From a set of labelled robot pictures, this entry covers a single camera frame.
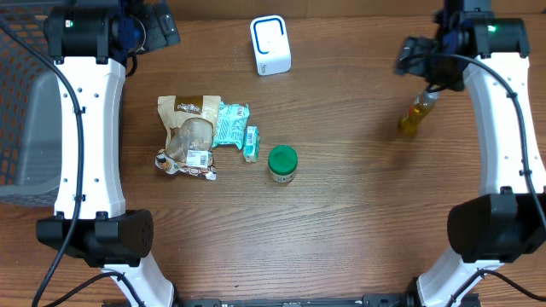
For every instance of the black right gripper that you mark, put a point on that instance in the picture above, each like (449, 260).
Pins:
(429, 76)

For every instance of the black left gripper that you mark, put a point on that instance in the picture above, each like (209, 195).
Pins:
(164, 31)

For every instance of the yellow oil bottle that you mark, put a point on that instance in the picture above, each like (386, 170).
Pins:
(422, 105)

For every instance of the brown snack bag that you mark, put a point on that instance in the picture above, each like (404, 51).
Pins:
(190, 123)

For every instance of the teal snack packet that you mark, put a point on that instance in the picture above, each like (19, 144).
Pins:
(231, 125)

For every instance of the teal tissue pack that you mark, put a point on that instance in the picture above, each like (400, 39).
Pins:
(251, 144)

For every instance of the green lid jar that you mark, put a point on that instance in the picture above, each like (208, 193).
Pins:
(282, 163)

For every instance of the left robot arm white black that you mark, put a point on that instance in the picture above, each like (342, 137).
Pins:
(93, 46)

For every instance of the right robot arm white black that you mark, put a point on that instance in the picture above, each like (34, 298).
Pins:
(487, 56)

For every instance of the white barcode scanner stand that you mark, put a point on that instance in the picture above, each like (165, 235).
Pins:
(271, 45)

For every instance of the dark grey plastic basket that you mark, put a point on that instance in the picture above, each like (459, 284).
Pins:
(30, 128)

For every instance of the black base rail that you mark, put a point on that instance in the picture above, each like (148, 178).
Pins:
(298, 302)

